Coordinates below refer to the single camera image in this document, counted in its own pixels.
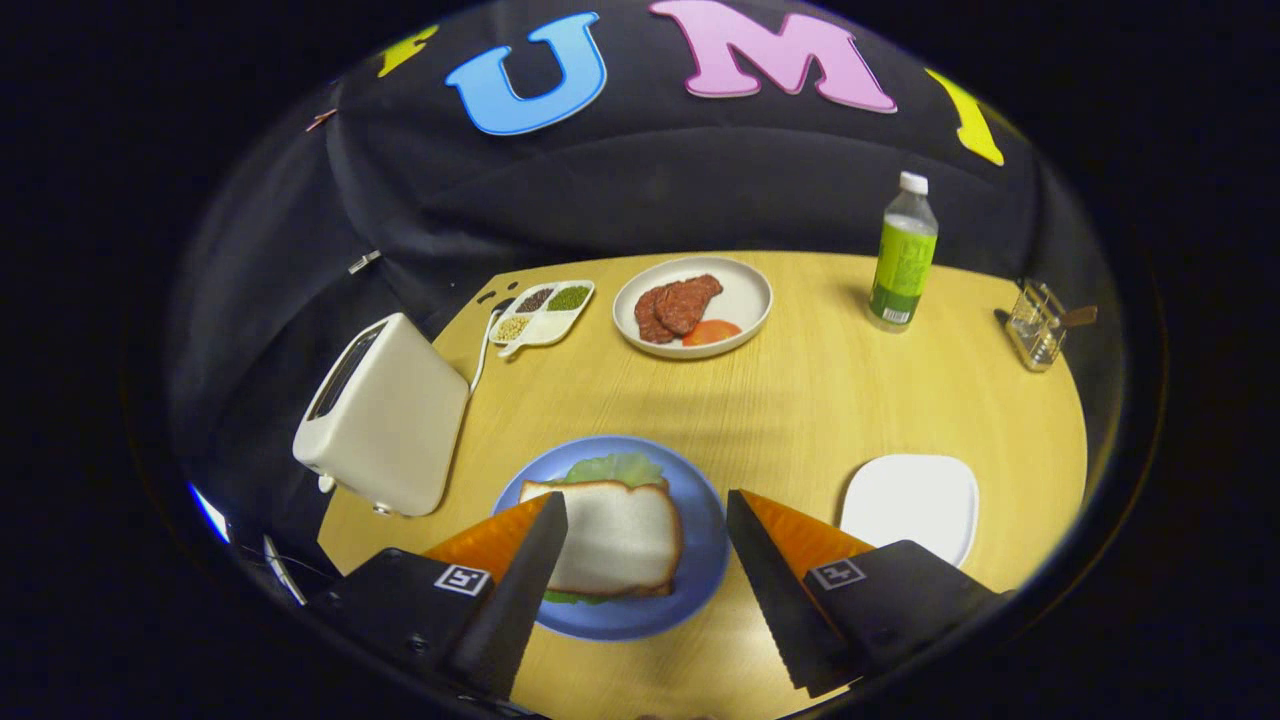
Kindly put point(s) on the white sectioned dish with beans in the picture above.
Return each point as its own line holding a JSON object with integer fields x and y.
{"x": 546, "y": 329}

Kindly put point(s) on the white toaster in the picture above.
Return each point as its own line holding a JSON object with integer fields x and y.
{"x": 400, "y": 430}

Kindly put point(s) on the bright white panel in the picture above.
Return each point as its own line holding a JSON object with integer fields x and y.
{"x": 210, "y": 513}

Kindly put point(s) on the slim white object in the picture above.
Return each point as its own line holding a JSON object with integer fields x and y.
{"x": 283, "y": 570}

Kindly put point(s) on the blue plate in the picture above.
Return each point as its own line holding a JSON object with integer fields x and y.
{"x": 702, "y": 520}

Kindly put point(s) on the round white plate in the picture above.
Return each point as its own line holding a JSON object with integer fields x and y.
{"x": 747, "y": 293}

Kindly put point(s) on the white cloth clip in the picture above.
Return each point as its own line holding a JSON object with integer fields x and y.
{"x": 364, "y": 262}

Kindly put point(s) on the brown meat slice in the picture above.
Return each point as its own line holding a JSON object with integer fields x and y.
{"x": 695, "y": 300}
{"x": 648, "y": 320}

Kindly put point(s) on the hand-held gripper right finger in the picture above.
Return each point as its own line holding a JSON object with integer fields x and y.
{"x": 775, "y": 600}

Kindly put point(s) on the green lettuce leaf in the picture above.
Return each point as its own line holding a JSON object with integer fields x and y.
{"x": 620, "y": 468}

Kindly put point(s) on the copper cloth clip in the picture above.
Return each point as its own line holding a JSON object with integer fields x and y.
{"x": 320, "y": 120}

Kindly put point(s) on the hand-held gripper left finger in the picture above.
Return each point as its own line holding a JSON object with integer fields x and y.
{"x": 515, "y": 600}

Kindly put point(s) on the square white plate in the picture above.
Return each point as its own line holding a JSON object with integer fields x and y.
{"x": 910, "y": 505}

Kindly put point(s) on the clear bottle with green label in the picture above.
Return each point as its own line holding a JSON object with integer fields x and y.
{"x": 903, "y": 260}

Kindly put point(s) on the black backdrop cloth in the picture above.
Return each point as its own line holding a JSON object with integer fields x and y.
{"x": 640, "y": 180}

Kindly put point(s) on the red tomato slice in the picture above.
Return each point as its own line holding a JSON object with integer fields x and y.
{"x": 712, "y": 332}

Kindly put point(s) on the toasted bread slice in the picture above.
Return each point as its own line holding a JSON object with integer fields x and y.
{"x": 620, "y": 535}

